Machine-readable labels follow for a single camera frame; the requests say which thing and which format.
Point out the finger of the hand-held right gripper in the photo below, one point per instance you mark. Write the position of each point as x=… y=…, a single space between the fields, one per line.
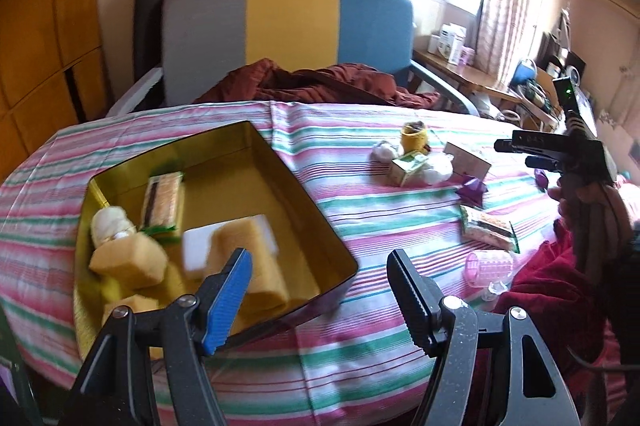
x=532 y=142
x=545 y=163

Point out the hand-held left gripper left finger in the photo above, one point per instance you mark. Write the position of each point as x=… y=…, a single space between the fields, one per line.
x=230 y=298

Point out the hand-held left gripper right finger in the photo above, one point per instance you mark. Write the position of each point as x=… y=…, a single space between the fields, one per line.
x=412 y=301

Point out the yellow sponge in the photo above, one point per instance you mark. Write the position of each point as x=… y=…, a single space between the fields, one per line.
x=252 y=266
x=130 y=262

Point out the white sponge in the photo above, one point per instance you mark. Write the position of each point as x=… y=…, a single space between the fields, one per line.
x=220 y=243

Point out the beige cardboard box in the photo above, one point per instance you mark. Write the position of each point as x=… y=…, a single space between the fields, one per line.
x=467 y=160

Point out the purple snack packet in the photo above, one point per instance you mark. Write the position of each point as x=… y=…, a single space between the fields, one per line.
x=541 y=177
x=472 y=192

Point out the gold tin box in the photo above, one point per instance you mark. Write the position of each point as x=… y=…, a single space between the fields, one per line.
x=280 y=206

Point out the striped snack packet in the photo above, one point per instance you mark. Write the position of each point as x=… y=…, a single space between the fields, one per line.
x=162 y=201
x=487 y=227

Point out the white cloth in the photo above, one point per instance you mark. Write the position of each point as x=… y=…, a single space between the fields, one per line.
x=112 y=226

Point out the person's right hand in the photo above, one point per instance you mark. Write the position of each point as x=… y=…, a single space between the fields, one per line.
x=600 y=226

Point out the blue round bag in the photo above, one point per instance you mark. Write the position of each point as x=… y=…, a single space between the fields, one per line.
x=522 y=74

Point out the striped tablecloth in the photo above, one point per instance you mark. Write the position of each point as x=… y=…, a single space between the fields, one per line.
x=350 y=346

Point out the small clear bottle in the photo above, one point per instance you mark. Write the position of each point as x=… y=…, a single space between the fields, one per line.
x=492 y=292

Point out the pink hair roller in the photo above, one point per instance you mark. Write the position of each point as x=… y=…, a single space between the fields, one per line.
x=490 y=267

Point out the wooden side desk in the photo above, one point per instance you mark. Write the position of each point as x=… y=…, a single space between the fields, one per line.
x=470 y=79

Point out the white tissue wad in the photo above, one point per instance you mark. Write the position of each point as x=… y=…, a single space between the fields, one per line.
x=438 y=169

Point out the pink small box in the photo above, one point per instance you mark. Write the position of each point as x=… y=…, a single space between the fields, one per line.
x=468 y=55

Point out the yellow knitted cup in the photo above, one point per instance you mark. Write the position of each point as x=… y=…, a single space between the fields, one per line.
x=415 y=137

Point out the white carton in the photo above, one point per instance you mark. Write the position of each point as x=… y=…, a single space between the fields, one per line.
x=453 y=42

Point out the small green box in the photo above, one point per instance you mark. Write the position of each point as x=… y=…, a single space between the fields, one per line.
x=407 y=170

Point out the red garment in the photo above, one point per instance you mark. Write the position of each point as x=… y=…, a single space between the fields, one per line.
x=550 y=296

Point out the garlic bulb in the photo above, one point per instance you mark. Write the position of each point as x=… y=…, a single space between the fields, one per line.
x=385 y=151

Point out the dark red jacket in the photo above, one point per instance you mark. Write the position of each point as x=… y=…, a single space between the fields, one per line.
x=320 y=84

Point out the grey yellow blue chair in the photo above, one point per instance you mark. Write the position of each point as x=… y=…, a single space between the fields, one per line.
x=290 y=26

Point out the wooden wardrobe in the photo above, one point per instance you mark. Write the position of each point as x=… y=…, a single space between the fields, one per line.
x=45 y=31

